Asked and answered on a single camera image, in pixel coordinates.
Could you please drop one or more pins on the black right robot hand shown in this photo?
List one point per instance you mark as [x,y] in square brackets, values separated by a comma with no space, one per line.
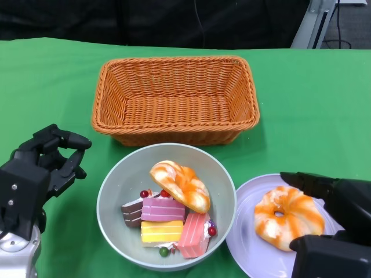
[353,208]

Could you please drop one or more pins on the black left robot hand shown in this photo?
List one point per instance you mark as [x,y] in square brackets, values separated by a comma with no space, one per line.
[55,162]

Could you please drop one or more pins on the orange white twisted bread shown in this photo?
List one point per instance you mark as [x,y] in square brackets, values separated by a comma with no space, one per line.
[182,185]
[301,220]

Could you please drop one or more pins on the pale green bowl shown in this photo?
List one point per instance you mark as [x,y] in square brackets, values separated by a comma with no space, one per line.
[130,173]

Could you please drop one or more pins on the brown chocolate cake slice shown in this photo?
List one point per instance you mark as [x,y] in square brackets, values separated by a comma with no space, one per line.
[131,214]

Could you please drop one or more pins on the magenta pink cake slice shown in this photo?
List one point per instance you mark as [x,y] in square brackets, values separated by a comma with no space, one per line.
[162,210]

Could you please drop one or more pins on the yellow cake slice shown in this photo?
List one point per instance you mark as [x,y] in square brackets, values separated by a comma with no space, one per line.
[160,231]

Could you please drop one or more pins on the salmon pink cake slice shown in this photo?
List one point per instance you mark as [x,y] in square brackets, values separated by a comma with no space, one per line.
[192,237]

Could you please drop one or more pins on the lavender plate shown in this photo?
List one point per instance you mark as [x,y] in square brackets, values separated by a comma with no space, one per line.
[246,205]

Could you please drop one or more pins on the orange wicker basket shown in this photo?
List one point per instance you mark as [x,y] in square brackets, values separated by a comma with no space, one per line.
[174,110]

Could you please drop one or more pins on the green tablecloth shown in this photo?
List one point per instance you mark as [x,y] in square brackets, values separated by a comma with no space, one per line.
[290,116]

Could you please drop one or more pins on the black backdrop cloth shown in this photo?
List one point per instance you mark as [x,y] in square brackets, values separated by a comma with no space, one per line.
[116,20]

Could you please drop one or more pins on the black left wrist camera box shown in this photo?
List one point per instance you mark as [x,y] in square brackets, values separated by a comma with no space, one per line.
[20,197]

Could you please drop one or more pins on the grey metal frame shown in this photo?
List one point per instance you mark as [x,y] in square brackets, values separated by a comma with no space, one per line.
[305,32]

